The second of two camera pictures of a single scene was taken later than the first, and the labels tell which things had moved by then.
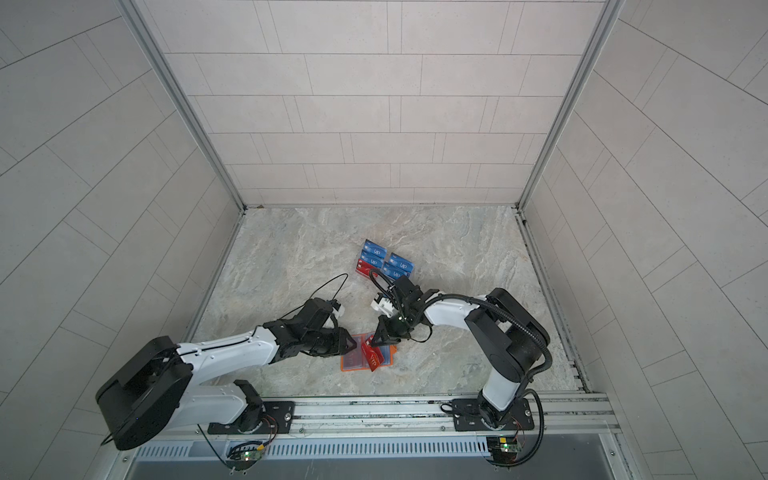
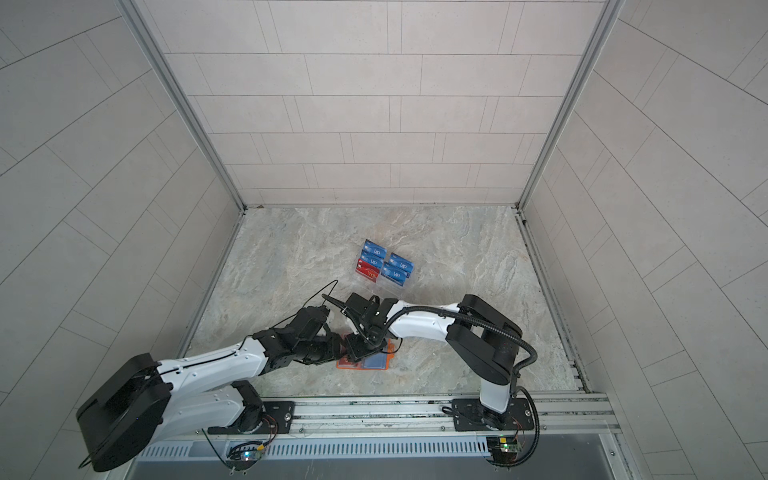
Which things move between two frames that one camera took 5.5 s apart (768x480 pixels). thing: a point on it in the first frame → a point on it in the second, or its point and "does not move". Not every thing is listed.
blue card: (393, 271) does not move
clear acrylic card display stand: (376, 257) does not move
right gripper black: (388, 336) → (354, 352)
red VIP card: (365, 268) does not move
